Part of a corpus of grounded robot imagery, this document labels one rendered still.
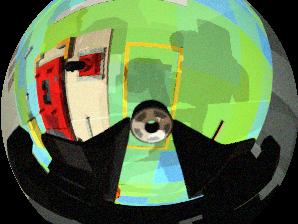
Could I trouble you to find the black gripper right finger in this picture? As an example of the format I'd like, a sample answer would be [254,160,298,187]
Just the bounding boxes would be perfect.
[172,120,257,200]

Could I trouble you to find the yellow rectangular block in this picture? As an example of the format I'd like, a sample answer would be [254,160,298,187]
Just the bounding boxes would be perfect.
[27,117,44,148]

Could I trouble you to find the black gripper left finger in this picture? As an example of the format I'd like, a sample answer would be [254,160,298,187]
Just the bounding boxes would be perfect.
[41,117,130,201]

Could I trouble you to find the orange thin rod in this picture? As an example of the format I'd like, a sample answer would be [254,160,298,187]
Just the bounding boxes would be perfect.
[212,121,225,140]

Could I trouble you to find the yellow rectangular outline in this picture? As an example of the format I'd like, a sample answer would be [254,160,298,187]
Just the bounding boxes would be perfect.
[122,41,184,149]

